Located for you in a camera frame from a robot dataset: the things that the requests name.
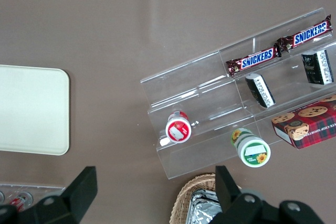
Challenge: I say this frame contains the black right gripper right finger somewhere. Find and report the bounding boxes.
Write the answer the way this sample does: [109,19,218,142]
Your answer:
[215,165,326,224]

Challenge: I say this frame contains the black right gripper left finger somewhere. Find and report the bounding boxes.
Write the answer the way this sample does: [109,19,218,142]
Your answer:
[0,166,98,224]

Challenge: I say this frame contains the light wicker basket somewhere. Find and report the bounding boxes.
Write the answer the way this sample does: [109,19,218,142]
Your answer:
[169,173,243,224]

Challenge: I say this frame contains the beige plastic tray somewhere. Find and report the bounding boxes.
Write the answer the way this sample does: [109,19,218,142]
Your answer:
[0,65,70,156]

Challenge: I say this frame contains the clear acrylic bottle rack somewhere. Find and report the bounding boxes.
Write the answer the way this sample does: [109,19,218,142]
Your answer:
[0,183,67,210]

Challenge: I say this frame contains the silver foil packet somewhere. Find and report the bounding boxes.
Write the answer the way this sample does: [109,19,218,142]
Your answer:
[186,188,224,224]

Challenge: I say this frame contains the red cola bottle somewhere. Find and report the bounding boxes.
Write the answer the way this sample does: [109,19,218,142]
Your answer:
[9,191,34,210]

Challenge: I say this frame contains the green lid yogurt cup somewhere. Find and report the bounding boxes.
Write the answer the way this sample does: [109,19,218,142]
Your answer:
[230,127,271,168]

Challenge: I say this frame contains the red lid yogurt cup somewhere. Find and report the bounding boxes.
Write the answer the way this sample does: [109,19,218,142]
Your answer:
[165,111,192,144]

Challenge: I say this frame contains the red tartan cookie box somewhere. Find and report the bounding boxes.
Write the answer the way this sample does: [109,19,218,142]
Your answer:
[271,94,336,151]

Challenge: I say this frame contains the clear acrylic stepped shelf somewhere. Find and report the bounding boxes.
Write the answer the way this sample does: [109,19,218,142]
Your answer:
[140,50,261,180]
[218,7,336,158]

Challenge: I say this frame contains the small black white box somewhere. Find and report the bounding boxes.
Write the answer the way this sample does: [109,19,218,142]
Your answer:
[301,49,335,86]
[245,73,276,109]

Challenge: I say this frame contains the brown Snickers bar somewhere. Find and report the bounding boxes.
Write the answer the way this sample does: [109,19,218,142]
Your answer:
[276,14,333,53]
[226,45,283,76]

